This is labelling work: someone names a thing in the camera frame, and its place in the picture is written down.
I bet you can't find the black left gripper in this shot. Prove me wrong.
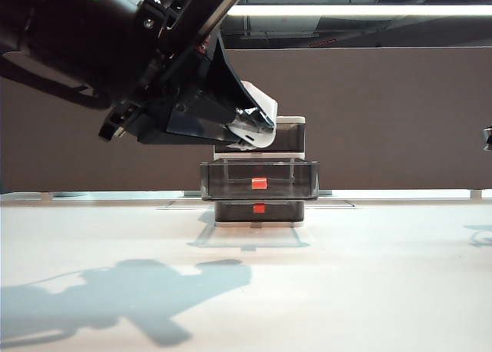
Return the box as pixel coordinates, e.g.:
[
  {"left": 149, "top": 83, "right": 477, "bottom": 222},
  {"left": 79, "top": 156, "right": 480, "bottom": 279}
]
[{"left": 98, "top": 0, "right": 278, "bottom": 146}]

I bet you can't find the small three-drawer storage cabinet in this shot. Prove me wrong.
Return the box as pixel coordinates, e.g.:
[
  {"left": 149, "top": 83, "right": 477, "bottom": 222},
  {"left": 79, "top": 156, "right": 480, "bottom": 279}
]
[{"left": 213, "top": 115, "right": 308, "bottom": 229}]

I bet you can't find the white earphone charging case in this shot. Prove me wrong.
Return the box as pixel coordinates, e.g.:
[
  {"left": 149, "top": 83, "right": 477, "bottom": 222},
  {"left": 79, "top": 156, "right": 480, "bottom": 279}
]
[{"left": 225, "top": 80, "right": 279, "bottom": 152}]

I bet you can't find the long ceiling light strip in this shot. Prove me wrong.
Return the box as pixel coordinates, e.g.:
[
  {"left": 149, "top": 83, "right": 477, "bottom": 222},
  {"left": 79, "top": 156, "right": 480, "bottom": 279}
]
[{"left": 226, "top": 4, "right": 492, "bottom": 17}]

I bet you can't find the brown desk partition panel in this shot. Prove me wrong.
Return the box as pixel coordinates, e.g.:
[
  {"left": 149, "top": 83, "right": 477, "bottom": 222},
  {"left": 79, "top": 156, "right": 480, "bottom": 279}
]
[{"left": 0, "top": 48, "right": 492, "bottom": 194}]

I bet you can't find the desk cable tray flap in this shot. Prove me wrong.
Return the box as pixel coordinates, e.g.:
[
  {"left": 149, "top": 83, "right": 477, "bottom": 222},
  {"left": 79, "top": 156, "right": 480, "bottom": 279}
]
[{"left": 303, "top": 198, "right": 358, "bottom": 210}]

